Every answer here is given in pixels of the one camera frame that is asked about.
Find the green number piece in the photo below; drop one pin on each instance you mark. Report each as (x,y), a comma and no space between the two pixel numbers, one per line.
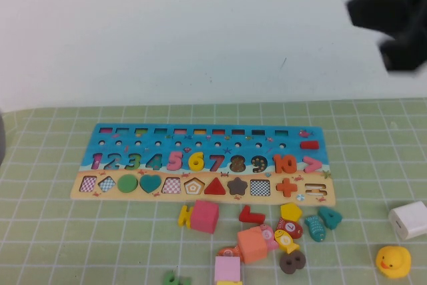
(171,278)

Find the red wooden fish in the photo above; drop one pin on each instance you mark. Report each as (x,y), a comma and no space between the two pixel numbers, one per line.
(292,228)

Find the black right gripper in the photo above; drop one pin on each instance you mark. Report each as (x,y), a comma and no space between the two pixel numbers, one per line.
(390,1)

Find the teal number four piece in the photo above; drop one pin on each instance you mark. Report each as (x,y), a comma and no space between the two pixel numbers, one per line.
(333,220)

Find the teal wooden fish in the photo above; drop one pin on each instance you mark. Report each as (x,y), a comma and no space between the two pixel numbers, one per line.
(315,228)

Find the pink wooden fish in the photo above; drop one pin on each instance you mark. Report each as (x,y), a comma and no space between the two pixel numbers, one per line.
(267,233)

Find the orange plus sign piece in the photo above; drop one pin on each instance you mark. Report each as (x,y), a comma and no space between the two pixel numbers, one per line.
(287,187)

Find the teal heart piece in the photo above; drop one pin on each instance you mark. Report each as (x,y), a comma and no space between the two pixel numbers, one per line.
(150,183)

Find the yellow number six piece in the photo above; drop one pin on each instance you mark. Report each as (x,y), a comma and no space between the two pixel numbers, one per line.
(191,162)

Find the pink number five piece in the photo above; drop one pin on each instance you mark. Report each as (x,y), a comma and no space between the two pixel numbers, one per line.
(175,153)

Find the green circle piece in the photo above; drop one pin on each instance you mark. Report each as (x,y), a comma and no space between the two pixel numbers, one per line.
(127,184)

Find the brown number eight piece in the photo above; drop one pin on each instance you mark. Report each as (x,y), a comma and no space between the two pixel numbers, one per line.
(282,261)

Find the magenta wooden cube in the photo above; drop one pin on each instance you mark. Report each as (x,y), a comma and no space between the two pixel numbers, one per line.
(204,218)

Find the orange number ten piece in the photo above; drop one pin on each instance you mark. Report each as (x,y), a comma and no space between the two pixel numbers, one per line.
(277,165)

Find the yellow wooden fish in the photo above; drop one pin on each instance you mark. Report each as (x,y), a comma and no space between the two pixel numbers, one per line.
(286,240)

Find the red triangle piece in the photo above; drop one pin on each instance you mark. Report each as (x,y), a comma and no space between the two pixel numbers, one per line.
(215,189)

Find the red number seven piece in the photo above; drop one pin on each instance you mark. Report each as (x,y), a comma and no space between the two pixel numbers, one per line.
(250,219)

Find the red minus sign piece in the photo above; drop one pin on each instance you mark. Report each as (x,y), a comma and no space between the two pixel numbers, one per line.
(310,145)

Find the green checked tablecloth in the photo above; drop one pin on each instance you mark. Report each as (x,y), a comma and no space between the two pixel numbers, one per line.
(66,231)

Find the white charger block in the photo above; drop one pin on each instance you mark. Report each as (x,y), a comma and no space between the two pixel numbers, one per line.
(408,220)

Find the light pink wooden cube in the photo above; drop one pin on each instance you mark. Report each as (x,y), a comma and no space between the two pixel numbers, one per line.
(227,268)

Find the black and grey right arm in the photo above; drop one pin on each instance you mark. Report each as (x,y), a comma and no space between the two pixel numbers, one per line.
(407,53)

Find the yellow rubber duck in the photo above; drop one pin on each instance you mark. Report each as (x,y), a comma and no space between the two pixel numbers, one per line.
(393,260)

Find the yellow wooden block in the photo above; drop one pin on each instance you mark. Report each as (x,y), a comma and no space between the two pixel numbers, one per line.
(230,283)

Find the pink greater-than sign piece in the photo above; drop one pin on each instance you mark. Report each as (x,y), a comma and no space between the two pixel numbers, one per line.
(317,164)

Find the orange wooden cube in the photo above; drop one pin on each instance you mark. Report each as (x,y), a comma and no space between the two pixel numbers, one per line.
(253,245)

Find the yellow pentagon piece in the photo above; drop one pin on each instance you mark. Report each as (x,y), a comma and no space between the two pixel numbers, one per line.
(291,212)

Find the colourful wooden number puzzle board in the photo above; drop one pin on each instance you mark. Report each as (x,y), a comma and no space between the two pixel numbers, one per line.
(83,151)

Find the yellow equals sign piece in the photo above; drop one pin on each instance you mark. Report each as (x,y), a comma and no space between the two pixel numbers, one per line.
(183,218)

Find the orange wooden fish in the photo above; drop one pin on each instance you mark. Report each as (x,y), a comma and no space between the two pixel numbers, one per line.
(228,252)

